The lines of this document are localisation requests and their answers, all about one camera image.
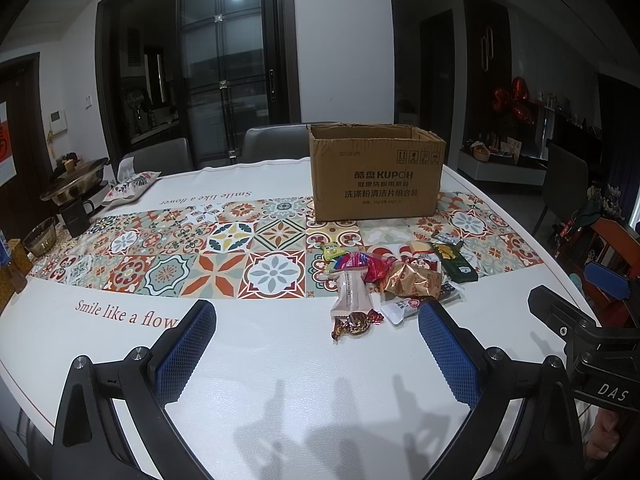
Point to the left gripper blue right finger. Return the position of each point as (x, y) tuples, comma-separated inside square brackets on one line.
[(545, 440)]

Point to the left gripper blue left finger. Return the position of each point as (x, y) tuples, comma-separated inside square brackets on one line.
[(89, 442)]

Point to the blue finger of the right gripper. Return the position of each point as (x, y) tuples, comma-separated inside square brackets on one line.
[(605, 279)]

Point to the green cracker packet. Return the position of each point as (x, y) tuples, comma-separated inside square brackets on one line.
[(455, 265)]

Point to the dark fruit leather bar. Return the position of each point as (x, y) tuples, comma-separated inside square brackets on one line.
[(450, 293)]

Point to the red white snack packet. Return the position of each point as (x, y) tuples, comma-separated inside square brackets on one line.
[(378, 267)]

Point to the yellow-green snack packet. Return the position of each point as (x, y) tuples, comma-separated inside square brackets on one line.
[(331, 251)]

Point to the person's right hand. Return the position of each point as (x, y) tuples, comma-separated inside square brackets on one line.
[(603, 438)]

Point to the dark side chair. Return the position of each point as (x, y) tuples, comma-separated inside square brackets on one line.
[(565, 184)]

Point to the white low cabinet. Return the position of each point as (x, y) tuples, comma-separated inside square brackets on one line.
[(499, 173)]

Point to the gold foil snack packet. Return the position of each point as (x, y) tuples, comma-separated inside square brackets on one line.
[(412, 280)]

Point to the white red small packet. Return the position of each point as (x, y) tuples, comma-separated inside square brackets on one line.
[(397, 310)]

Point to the red heart balloons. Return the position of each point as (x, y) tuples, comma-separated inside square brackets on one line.
[(517, 100)]

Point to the glass bowl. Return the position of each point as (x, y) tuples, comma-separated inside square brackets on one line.
[(42, 238)]

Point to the black mug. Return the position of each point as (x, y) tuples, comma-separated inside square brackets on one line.
[(76, 216)]

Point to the brown foil wrapped candy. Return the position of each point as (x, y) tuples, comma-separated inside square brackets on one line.
[(355, 324)]

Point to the magenta snack packet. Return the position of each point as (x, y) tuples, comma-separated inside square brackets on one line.
[(356, 260)]

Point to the pink long snack bar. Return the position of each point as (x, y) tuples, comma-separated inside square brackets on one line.
[(352, 293)]

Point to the patterned tile tablecloth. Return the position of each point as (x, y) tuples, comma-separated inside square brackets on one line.
[(266, 249)]

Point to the white patterned snack bag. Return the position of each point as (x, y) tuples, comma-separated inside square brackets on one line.
[(131, 189)]

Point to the steel hot pot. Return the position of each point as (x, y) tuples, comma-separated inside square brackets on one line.
[(75, 183)]

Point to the brown cardboard box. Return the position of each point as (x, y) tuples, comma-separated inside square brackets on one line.
[(368, 172)]

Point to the grey dining chair left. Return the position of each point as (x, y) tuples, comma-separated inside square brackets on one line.
[(169, 157)]

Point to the grey dining chair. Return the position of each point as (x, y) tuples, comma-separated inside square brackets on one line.
[(169, 157), (275, 142)]

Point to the grey dining chair right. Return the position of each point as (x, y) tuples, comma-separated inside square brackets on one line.
[(275, 142)]

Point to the dark glass sliding door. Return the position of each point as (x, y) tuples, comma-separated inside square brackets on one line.
[(233, 75)]

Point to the wall intercom panel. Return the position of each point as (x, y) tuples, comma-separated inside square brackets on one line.
[(58, 122)]

